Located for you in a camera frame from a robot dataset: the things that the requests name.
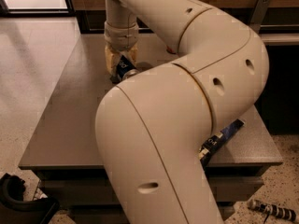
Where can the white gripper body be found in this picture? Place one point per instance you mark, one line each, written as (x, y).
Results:
(121, 37)

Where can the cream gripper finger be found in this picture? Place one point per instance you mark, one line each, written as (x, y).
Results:
(113, 57)
(132, 54)

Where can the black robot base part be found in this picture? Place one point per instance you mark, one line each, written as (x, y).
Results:
(15, 210)

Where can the grey drawer cabinet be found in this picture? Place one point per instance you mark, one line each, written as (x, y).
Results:
(63, 153)

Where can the blue kettle chips bag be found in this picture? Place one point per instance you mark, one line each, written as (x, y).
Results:
(211, 146)

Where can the orange soda can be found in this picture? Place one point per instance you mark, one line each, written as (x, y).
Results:
(169, 50)

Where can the right metal bracket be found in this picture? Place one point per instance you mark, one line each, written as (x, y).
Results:
(258, 14)

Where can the blue pepsi can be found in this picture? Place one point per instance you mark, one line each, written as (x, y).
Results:
(125, 69)

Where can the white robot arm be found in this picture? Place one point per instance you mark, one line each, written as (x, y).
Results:
(150, 126)

